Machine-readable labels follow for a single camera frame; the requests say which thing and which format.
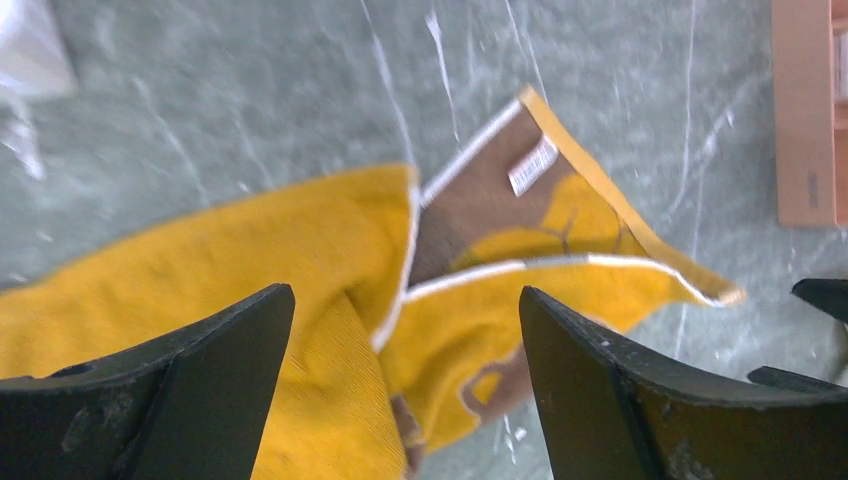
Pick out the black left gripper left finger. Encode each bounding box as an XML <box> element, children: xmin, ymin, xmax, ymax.
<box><xmin>1</xmin><ymin>284</ymin><xmax>295</xmax><ymax>479</ymax></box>

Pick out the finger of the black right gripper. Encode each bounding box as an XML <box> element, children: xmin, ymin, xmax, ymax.
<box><xmin>747</xmin><ymin>278</ymin><xmax>848</xmax><ymax>393</ymax></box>

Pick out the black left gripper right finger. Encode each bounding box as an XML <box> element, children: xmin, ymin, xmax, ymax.
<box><xmin>519</xmin><ymin>287</ymin><xmax>847</xmax><ymax>479</ymax></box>

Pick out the yellow brown bear towel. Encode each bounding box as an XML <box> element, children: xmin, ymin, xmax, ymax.
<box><xmin>1</xmin><ymin>88</ymin><xmax>744</xmax><ymax>479</ymax></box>

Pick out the orange plastic file organizer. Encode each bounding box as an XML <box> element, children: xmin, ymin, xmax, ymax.
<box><xmin>771</xmin><ymin>0</ymin><xmax>847</xmax><ymax>227</ymax></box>

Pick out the white plastic basket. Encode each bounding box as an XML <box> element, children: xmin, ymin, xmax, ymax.
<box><xmin>1</xmin><ymin>0</ymin><xmax>78</xmax><ymax>100</ymax></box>

